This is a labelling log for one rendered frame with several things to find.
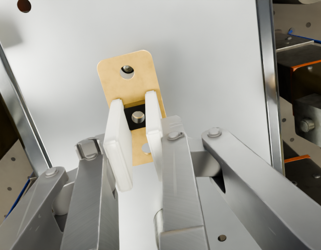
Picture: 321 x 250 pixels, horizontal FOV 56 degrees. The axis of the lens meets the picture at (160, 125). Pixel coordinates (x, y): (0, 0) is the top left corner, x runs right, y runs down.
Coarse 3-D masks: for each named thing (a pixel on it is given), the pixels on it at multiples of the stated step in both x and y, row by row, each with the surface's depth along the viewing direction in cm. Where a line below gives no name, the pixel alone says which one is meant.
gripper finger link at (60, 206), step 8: (96, 136) 18; (104, 136) 17; (104, 152) 16; (72, 176) 14; (112, 176) 15; (72, 184) 14; (112, 184) 15; (64, 192) 13; (56, 200) 13; (64, 200) 14; (56, 208) 14; (64, 208) 14
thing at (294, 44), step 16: (288, 32) 52; (288, 48) 42; (304, 48) 40; (320, 48) 39; (288, 64) 35; (304, 64) 32; (320, 64) 31; (288, 80) 35; (304, 80) 30; (320, 80) 28; (288, 96) 36; (304, 96) 30
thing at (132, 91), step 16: (112, 64) 20; (128, 64) 20; (144, 64) 20; (112, 80) 21; (128, 80) 21; (144, 80) 21; (112, 96) 21; (128, 96) 21; (144, 96) 21; (160, 96) 21; (128, 112) 21; (144, 112) 21; (144, 128) 22; (144, 160) 23
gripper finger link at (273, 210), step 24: (216, 144) 12; (240, 144) 12; (240, 168) 11; (264, 168) 10; (240, 192) 11; (264, 192) 9; (288, 192) 9; (240, 216) 11; (264, 216) 9; (288, 216) 8; (312, 216) 8; (264, 240) 10; (288, 240) 8; (312, 240) 7
